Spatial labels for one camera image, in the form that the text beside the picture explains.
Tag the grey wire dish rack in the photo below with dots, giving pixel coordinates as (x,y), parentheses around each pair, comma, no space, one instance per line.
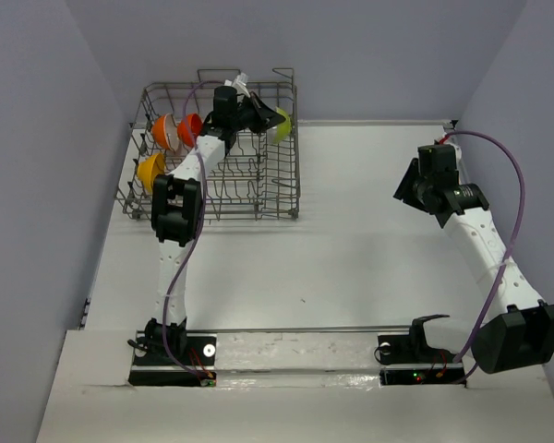
(259,179)

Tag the yellow bowl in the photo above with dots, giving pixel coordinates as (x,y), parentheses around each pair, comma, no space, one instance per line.
(149,169)

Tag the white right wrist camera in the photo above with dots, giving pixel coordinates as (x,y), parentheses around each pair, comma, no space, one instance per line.
(450,141)

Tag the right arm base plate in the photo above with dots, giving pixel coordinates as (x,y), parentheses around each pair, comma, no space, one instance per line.
(401,363)

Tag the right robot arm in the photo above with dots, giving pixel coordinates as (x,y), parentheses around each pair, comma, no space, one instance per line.
(515,327)

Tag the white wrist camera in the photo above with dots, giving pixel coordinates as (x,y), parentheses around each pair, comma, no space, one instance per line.
(239,83)
(450,141)

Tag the white bowl orange outside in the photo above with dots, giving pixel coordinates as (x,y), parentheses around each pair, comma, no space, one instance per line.
(164,132)

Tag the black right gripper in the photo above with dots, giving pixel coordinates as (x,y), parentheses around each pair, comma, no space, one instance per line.
(405,190)

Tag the white bowl green outside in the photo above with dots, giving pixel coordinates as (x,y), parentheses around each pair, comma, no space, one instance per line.
(282,125)

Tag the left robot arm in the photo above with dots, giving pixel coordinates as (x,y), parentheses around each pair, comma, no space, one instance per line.
(179,205)

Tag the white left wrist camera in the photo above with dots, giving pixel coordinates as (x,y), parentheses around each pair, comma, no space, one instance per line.
(239,83)

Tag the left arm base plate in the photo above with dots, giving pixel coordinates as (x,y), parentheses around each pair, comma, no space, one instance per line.
(173,364)

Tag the red orange bowl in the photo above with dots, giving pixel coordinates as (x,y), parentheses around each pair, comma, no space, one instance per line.
(189,129)

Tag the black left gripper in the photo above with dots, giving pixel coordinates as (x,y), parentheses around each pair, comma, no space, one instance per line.
(265,117)

